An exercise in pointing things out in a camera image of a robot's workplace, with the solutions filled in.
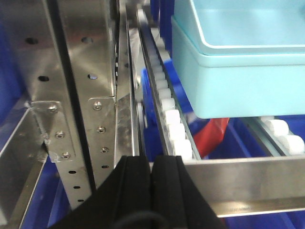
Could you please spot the white roller track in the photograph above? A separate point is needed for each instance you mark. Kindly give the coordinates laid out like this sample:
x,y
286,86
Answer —
x,y
175,134
275,136

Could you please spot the stainless steel shelf rail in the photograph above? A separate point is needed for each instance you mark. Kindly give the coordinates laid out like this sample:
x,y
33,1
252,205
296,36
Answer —
x,y
250,186

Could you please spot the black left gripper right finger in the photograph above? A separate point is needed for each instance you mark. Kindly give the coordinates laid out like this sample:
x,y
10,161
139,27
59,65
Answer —
x,y
177,199

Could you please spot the light blue plastic bin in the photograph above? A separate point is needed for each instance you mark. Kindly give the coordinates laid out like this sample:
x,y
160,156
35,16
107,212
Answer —
x,y
241,58

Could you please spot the perforated steel shelf upright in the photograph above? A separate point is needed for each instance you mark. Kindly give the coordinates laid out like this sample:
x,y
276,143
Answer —
x,y
65,54

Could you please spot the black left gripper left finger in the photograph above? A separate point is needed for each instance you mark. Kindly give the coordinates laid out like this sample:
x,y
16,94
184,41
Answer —
x,y
125,191

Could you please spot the red snack package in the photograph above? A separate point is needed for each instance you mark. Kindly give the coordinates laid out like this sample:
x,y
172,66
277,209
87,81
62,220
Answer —
x,y
208,134

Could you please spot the white roller track centre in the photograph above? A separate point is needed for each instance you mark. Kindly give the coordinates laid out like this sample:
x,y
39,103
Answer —
x,y
175,134

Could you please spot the white roller track right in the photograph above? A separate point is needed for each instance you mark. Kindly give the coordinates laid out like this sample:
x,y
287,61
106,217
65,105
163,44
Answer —
x,y
275,136

